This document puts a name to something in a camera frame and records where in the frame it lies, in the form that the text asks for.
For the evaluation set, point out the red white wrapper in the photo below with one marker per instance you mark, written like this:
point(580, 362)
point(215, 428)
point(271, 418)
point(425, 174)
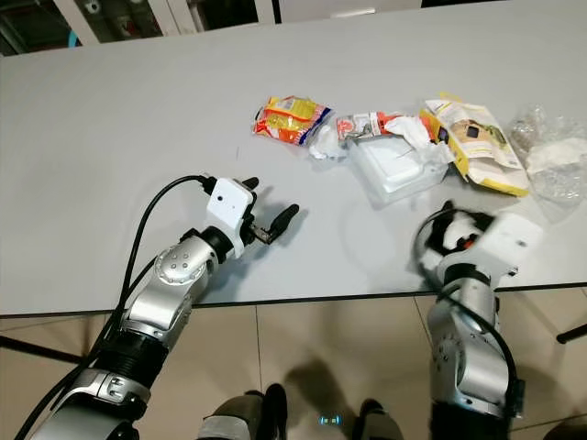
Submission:
point(367, 123)

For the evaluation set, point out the robot leg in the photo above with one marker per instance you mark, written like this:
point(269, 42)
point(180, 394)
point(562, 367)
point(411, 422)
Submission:
point(385, 426)
point(234, 422)

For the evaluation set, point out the crumpled white tissue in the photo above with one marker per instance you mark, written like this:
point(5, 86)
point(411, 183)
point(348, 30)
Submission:
point(327, 144)
point(415, 132)

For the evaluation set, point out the yellow white snack bag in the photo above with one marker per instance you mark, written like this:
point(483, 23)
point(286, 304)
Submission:
point(477, 133)

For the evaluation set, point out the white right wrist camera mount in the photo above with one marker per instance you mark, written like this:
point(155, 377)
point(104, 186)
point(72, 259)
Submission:
point(504, 243)

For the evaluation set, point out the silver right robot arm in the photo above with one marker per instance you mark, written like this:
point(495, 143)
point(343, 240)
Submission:
point(468, 348)

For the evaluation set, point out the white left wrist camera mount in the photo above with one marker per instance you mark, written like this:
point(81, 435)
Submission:
point(229, 203)

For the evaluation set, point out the black table leg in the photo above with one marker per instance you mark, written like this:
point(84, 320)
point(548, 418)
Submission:
point(37, 350)
point(570, 334)

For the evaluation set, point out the orange yellow snack bag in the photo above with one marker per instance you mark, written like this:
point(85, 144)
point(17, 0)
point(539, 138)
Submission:
point(289, 119)

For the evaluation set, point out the robot left leg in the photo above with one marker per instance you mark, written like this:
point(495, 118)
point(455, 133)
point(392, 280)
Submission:
point(234, 422)

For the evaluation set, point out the clear plastic food container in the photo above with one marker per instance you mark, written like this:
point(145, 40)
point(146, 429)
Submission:
point(394, 170)

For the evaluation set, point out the white metal shelf rack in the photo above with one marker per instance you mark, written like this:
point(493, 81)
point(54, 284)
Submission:
point(69, 18)

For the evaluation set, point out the robot right leg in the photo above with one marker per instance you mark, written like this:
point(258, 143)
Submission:
point(385, 426)

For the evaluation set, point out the clear plastic bag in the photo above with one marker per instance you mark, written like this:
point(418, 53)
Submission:
point(555, 156)

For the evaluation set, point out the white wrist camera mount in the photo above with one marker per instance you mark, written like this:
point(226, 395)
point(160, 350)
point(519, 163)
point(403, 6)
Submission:
point(229, 203)
point(504, 243)

